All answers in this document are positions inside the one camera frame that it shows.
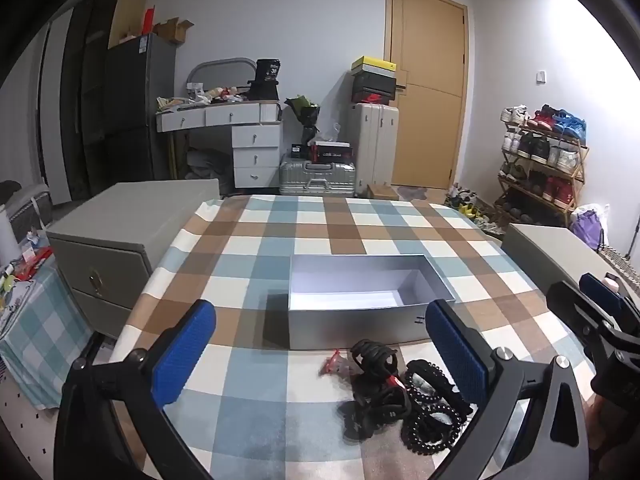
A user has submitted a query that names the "red and black shoe box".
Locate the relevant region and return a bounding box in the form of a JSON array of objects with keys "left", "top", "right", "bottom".
[{"left": 351, "top": 89, "right": 396, "bottom": 107}]

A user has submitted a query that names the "wooden door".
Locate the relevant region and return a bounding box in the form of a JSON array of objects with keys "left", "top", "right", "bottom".
[{"left": 384, "top": 0, "right": 468, "bottom": 191}]

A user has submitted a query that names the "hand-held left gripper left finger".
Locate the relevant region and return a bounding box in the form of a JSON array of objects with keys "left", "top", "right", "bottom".
[{"left": 54, "top": 299, "right": 217, "bottom": 480}]

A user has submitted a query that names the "black spiral hair tie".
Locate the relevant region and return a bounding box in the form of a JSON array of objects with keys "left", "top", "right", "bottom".
[
  {"left": 403, "top": 359, "right": 458, "bottom": 402},
  {"left": 400, "top": 400, "right": 474, "bottom": 457}
]

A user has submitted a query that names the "small brown cardboard box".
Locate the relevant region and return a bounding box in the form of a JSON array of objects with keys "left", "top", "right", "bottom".
[{"left": 366, "top": 183, "right": 401, "bottom": 201}]

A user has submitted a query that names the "arched mirror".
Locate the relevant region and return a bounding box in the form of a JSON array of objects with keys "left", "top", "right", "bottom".
[{"left": 186, "top": 57, "right": 257, "bottom": 98}]

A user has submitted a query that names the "dark wrapped flower bouquet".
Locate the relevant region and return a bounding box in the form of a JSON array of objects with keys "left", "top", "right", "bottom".
[{"left": 285, "top": 95, "right": 321, "bottom": 148}]

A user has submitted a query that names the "small table with checked cloth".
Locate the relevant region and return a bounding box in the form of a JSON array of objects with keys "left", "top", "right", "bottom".
[{"left": 0, "top": 260, "right": 93, "bottom": 411}]

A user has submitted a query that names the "black hair claw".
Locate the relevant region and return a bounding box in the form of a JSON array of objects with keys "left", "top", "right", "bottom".
[{"left": 349, "top": 339, "right": 401, "bottom": 377}]

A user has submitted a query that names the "dark refrigerator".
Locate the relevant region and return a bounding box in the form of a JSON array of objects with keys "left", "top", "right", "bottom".
[{"left": 102, "top": 34, "right": 177, "bottom": 183}]

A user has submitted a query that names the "wooden shoe rack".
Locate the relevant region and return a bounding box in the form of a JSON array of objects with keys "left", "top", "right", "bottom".
[{"left": 492, "top": 105, "right": 590, "bottom": 228}]

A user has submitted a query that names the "yellow shoe box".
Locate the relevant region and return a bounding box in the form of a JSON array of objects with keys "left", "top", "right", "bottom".
[{"left": 351, "top": 56, "right": 397, "bottom": 75}]

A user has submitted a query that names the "white suitcase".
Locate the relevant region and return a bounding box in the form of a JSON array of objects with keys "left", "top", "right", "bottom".
[{"left": 348, "top": 102, "right": 400, "bottom": 197}]

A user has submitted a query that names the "long grey cabinet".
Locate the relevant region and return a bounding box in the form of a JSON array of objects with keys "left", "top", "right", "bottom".
[{"left": 501, "top": 223, "right": 640, "bottom": 306}]

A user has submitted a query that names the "group of sneakers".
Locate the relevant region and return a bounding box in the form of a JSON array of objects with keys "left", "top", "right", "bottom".
[{"left": 500, "top": 104, "right": 588, "bottom": 211}]

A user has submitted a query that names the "purple bag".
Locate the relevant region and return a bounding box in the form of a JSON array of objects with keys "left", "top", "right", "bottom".
[{"left": 570, "top": 203, "right": 611, "bottom": 251}]

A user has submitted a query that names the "black patterned bag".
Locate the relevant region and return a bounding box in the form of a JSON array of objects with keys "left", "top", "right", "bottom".
[{"left": 0, "top": 182, "right": 53, "bottom": 233}]

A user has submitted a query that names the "flat cardboard sheet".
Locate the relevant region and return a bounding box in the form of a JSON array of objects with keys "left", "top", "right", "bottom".
[{"left": 107, "top": 0, "right": 149, "bottom": 50}]

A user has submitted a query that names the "checked tablecloth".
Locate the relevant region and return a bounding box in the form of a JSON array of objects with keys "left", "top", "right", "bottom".
[{"left": 107, "top": 195, "right": 601, "bottom": 480}]

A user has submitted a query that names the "grey drawer cabinet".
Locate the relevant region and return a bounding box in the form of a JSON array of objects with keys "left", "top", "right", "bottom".
[{"left": 45, "top": 178, "right": 221, "bottom": 338}]

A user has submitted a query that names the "person's right hand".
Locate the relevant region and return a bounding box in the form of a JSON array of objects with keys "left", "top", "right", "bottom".
[{"left": 586, "top": 396, "right": 640, "bottom": 480}]

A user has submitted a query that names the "white dressing table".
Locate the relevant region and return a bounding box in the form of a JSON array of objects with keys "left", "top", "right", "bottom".
[{"left": 155, "top": 100, "right": 283, "bottom": 190}]

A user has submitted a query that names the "pile of loose shoes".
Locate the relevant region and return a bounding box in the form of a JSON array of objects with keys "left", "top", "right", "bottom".
[{"left": 444, "top": 185, "right": 506, "bottom": 236}]

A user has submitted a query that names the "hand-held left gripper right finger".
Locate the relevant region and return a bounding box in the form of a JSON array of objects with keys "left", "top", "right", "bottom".
[{"left": 424, "top": 299, "right": 599, "bottom": 480}]

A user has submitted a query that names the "black box with red stripe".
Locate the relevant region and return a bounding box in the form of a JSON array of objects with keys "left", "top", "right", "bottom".
[{"left": 310, "top": 141, "right": 353, "bottom": 163}]

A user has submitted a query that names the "silver suitcase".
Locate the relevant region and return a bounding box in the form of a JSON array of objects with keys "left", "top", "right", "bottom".
[{"left": 279, "top": 152, "right": 357, "bottom": 197}]

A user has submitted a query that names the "red hair clip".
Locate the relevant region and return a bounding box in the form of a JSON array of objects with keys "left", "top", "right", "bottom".
[{"left": 320, "top": 350, "right": 353, "bottom": 377}]

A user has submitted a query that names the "grey rectangular box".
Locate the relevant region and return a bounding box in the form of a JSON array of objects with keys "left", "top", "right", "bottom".
[{"left": 287, "top": 254, "right": 457, "bottom": 352}]

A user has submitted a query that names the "open cardboard box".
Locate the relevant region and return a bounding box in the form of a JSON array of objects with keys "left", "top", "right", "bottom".
[{"left": 152, "top": 17, "right": 195, "bottom": 45}]

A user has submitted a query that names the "black scrunchie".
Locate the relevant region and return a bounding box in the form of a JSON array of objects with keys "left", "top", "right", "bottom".
[{"left": 340, "top": 384, "right": 412, "bottom": 442}]

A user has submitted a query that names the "dark wardrobe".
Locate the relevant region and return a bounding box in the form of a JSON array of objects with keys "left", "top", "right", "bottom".
[{"left": 37, "top": 0, "right": 126, "bottom": 206}]

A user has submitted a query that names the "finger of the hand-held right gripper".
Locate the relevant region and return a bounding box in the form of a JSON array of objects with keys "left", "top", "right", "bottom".
[
  {"left": 579, "top": 272, "right": 640, "bottom": 332},
  {"left": 546, "top": 280, "right": 617, "bottom": 347}
]

